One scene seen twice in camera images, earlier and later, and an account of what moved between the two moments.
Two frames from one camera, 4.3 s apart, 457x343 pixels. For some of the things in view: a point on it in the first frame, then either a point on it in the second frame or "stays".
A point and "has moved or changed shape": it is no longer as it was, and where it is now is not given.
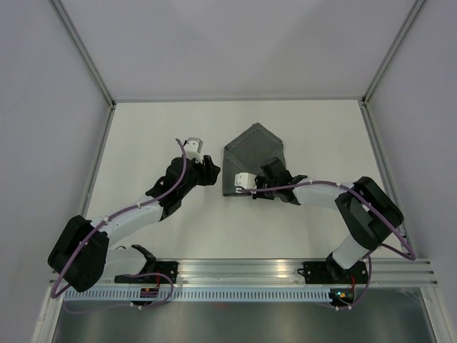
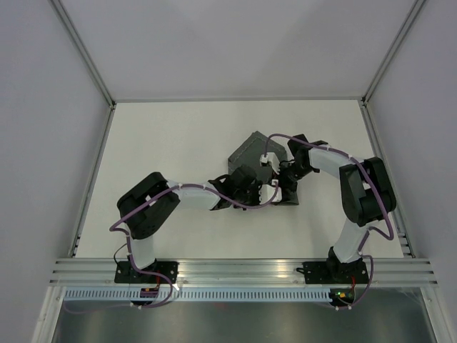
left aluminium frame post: (84, 51) stays
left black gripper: (211, 173) -> (255, 186)
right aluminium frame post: (416, 11) stays
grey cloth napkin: (246, 152) has moved or changed shape
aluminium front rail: (382, 271) stays
